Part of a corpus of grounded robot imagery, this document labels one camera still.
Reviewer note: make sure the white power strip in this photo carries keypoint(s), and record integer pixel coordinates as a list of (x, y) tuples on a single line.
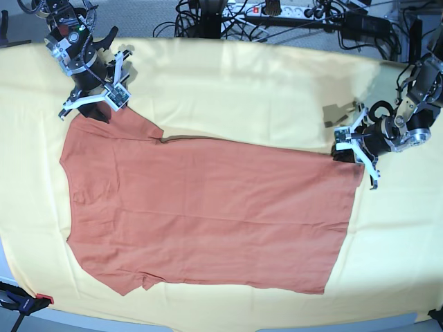
[(290, 16)]

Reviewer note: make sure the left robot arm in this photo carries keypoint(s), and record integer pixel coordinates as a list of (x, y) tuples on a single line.
[(419, 99)]

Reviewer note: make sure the salmon pink T-shirt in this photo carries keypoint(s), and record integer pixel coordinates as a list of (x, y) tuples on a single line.
[(202, 211)]

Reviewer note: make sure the black upright device right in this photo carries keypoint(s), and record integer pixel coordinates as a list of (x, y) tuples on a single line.
[(415, 41)]

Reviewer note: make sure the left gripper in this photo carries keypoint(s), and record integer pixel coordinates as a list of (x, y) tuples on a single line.
[(377, 141)]

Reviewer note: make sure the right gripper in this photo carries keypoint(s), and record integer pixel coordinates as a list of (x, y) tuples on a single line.
[(85, 83)]

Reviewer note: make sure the black clamp right corner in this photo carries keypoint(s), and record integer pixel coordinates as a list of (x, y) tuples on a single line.
[(437, 315)]

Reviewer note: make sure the black clamp handle left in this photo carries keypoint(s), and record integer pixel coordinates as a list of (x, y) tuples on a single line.
[(4, 28)]

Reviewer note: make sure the black power adapter box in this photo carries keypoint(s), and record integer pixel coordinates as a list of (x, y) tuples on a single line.
[(356, 27)]

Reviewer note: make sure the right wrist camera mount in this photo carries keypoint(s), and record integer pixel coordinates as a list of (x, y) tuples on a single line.
[(115, 93)]

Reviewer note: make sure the black stand post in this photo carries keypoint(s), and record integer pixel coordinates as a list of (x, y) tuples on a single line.
[(210, 19)]

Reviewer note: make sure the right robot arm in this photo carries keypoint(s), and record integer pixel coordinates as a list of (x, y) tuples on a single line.
[(70, 41)]

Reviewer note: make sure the yellow table cloth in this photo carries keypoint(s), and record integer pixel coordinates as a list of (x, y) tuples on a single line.
[(391, 260)]

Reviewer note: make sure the blue black bar clamp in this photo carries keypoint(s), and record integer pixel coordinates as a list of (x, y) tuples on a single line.
[(14, 298)]

